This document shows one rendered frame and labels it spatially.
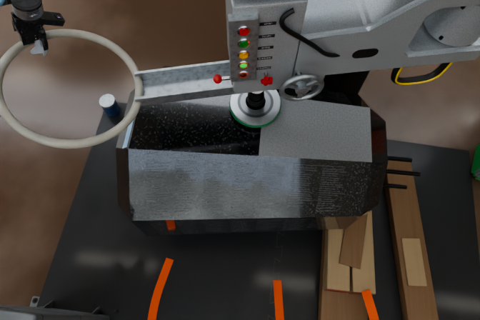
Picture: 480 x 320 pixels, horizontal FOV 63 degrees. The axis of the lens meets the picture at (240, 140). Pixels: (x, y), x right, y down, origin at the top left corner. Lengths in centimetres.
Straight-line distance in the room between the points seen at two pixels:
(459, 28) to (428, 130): 150
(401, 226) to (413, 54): 125
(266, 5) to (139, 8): 230
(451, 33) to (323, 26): 44
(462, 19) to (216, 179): 104
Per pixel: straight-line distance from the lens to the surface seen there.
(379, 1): 127
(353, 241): 222
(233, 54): 115
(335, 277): 218
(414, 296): 241
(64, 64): 312
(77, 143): 139
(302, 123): 168
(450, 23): 143
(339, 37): 123
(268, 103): 165
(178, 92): 144
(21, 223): 271
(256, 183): 165
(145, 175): 170
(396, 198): 249
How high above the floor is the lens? 232
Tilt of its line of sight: 65 degrees down
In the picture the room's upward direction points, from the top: straight up
